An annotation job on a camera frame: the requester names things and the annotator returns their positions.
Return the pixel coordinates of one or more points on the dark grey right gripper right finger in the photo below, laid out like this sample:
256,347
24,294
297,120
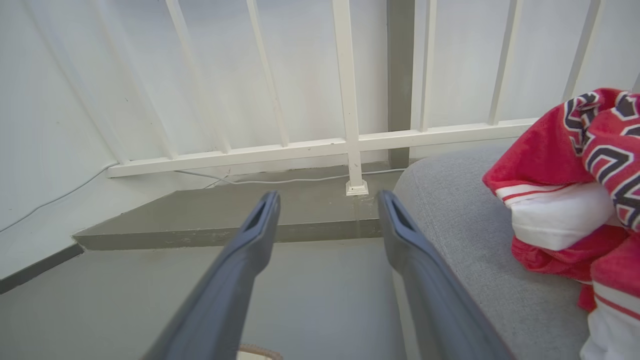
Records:
435,300

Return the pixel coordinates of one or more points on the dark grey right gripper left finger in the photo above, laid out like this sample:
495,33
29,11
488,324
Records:
225,290

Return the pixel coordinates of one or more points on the red basketball jersey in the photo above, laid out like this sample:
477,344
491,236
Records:
540,150

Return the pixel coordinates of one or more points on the beige laundry basket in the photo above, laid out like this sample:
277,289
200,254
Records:
260,353

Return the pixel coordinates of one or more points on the grey fabric sofa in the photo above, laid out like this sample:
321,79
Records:
465,225

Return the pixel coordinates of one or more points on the white metal railing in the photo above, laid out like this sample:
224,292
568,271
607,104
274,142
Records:
350,100

